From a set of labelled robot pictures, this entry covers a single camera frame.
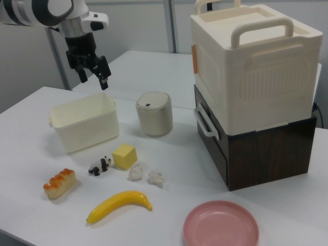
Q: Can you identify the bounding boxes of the grey metal stand pole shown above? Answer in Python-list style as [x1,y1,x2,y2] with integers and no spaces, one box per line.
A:
[45,27,72,91]

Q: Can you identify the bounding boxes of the copper latch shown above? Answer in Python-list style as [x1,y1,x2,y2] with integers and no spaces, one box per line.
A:
[192,44,199,75]

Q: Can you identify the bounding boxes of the cream plastic box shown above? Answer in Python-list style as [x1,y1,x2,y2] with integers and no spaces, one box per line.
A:
[48,92,120,155]

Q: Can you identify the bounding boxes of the cream lidded trash can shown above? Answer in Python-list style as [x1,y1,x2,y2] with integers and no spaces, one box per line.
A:
[135,91,173,136]

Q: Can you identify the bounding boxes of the black cable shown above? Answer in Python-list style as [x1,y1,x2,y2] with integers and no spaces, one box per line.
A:
[311,101,324,128]

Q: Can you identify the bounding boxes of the toy panda figure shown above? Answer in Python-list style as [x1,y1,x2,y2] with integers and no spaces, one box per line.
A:
[88,156,113,177]

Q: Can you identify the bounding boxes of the toy bread loaf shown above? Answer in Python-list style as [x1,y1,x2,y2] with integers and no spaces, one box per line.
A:
[43,168,77,200]

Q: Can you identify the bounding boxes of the yellow toy banana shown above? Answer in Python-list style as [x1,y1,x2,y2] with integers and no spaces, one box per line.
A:
[86,190,153,226]

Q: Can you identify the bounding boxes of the white drawer handle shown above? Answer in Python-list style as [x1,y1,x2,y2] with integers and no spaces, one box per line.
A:
[193,106,219,140]

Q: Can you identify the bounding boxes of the cream storage box with handles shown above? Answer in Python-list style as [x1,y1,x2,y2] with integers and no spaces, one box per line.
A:
[189,0,323,135]

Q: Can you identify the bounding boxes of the yellow foam cube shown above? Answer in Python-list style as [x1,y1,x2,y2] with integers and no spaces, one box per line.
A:
[111,143,138,171]

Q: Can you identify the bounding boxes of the crumpled paper ball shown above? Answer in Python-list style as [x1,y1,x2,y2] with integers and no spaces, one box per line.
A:
[148,169,165,188]
[127,163,145,182]

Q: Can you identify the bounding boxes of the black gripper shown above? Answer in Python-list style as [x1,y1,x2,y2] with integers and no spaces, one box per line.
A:
[64,32,112,91]

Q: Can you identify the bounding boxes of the pink plate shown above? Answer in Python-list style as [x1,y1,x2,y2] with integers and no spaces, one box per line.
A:
[182,200,260,246]

